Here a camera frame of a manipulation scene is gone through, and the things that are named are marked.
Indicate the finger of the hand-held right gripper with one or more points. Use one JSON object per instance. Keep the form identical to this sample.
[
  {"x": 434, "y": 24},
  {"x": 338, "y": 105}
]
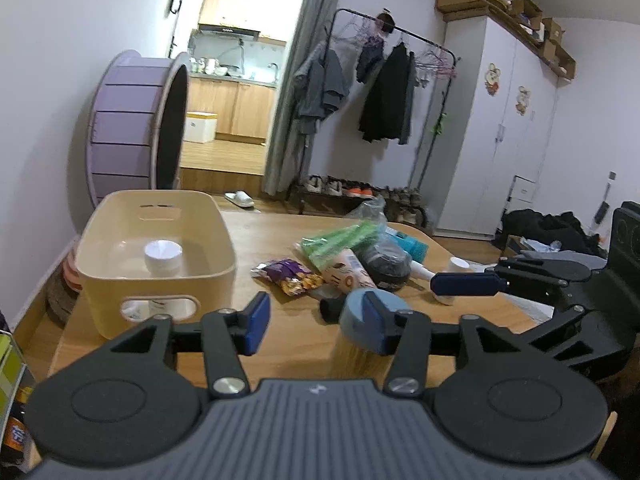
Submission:
[
  {"x": 467, "y": 283},
  {"x": 557, "y": 334}
]

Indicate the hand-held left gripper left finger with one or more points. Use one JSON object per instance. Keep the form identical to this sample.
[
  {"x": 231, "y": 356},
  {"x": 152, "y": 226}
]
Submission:
[{"x": 257, "y": 322}]

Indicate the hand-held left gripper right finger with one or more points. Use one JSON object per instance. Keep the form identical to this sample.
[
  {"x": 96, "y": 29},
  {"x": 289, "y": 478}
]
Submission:
[{"x": 375, "y": 322}]

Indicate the white bottle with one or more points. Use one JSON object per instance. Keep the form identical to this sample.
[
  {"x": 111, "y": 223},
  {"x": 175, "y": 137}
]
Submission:
[{"x": 458, "y": 264}]

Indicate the black mesh pouch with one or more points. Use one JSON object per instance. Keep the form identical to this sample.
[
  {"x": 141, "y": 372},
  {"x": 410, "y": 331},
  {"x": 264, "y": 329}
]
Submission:
[{"x": 387, "y": 267}]

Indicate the cream printed tube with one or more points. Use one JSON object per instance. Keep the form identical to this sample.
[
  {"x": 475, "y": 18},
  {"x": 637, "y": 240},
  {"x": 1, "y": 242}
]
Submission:
[{"x": 347, "y": 267}]

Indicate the beige plastic storage bin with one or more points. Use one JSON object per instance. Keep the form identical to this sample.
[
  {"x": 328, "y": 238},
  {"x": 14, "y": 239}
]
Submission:
[{"x": 100, "y": 295}]

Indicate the wooden desktop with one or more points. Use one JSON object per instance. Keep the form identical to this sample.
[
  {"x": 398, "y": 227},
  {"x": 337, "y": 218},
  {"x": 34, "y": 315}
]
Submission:
[{"x": 280, "y": 325}]

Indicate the small black cylinder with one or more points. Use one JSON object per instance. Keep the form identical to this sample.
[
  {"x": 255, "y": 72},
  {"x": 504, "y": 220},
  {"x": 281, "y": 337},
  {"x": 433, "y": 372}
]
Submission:
[{"x": 331, "y": 310}]

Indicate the purple snack packet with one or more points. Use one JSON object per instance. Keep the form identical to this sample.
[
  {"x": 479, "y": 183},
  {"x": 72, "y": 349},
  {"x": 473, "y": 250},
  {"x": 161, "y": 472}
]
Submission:
[{"x": 285, "y": 272}]

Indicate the green packet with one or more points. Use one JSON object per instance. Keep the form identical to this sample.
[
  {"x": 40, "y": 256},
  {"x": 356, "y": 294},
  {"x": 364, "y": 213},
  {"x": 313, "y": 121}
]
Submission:
[{"x": 335, "y": 242}]

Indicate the pile of black clothes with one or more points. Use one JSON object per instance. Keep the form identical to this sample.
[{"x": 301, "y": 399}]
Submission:
[{"x": 550, "y": 230}]

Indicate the small white drawer unit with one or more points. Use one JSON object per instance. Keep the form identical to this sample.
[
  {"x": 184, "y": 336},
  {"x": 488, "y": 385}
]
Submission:
[{"x": 525, "y": 191}]

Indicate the clear plastic bag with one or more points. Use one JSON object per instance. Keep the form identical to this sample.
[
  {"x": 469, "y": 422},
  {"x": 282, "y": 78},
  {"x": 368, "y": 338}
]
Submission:
[{"x": 367, "y": 210}]

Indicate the white round jar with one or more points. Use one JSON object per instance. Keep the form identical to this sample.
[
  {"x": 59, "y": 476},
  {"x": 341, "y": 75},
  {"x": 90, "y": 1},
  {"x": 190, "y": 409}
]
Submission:
[{"x": 162, "y": 257}]

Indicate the white wardrobe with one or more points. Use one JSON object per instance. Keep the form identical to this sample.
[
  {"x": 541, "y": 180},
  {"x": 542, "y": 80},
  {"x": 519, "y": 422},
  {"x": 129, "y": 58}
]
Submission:
[{"x": 480, "y": 160}]

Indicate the white slipper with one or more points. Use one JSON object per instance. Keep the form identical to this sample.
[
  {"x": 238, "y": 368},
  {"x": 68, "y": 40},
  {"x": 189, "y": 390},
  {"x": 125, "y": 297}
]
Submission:
[{"x": 240, "y": 199}]

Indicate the row of shoes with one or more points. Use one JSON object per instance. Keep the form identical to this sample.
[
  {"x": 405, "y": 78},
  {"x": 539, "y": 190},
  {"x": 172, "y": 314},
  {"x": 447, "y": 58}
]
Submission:
[{"x": 350, "y": 189}]

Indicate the cartoon wardrobe sticker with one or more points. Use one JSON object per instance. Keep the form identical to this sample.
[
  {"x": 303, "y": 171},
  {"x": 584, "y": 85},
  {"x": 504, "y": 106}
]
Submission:
[
  {"x": 492, "y": 80},
  {"x": 523, "y": 101}
]

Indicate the round cardboard scratcher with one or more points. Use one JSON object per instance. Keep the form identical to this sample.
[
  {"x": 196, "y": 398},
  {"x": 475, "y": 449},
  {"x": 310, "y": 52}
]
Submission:
[{"x": 60, "y": 302}]

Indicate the black hanging coat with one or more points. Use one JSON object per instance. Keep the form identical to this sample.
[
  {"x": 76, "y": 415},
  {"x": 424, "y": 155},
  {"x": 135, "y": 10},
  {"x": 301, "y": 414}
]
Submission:
[{"x": 387, "y": 100}]

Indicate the white foam box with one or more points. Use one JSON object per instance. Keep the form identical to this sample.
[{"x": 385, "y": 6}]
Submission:
[{"x": 201, "y": 127}]

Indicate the wooden kitchen base cabinets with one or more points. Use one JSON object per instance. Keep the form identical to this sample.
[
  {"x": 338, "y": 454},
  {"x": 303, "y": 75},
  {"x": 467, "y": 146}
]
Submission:
[{"x": 250, "y": 110}]

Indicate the bunch of pink hangers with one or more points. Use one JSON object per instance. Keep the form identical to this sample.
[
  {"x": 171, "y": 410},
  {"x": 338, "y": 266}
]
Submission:
[{"x": 435, "y": 60}]

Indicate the purple cat wheel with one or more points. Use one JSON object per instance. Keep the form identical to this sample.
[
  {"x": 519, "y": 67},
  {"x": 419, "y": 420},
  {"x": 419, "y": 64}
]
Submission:
[{"x": 125, "y": 125}]

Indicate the grey hanging garment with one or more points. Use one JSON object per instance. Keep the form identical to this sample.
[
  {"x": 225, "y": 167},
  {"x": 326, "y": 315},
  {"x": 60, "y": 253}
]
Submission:
[{"x": 322, "y": 85}]

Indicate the small dark hanging garment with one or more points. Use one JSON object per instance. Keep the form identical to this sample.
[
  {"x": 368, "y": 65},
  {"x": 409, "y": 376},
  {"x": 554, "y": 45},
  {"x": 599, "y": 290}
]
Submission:
[{"x": 370, "y": 57}]

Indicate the yellow green box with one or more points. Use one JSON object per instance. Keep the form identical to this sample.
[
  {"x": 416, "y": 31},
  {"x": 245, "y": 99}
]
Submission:
[{"x": 10, "y": 370}]

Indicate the dark drink bottle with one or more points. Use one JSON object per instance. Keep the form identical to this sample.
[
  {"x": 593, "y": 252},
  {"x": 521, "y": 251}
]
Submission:
[{"x": 17, "y": 430}]

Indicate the grey curtain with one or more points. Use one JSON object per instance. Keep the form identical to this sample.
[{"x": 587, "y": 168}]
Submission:
[{"x": 300, "y": 60}]

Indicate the dark hat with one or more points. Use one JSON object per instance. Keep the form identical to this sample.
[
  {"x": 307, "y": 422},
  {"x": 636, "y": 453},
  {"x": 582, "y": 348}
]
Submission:
[{"x": 386, "y": 22}]

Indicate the range hood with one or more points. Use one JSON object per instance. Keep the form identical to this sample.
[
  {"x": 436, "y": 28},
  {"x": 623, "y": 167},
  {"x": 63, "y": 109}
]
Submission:
[{"x": 230, "y": 31}]

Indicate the black clothes rack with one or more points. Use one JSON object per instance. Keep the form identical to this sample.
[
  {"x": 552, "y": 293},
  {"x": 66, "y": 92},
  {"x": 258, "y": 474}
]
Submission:
[{"x": 350, "y": 11}]

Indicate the wooden kitchen wall cabinets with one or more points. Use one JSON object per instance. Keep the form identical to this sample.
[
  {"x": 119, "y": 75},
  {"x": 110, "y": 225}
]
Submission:
[{"x": 235, "y": 0}]

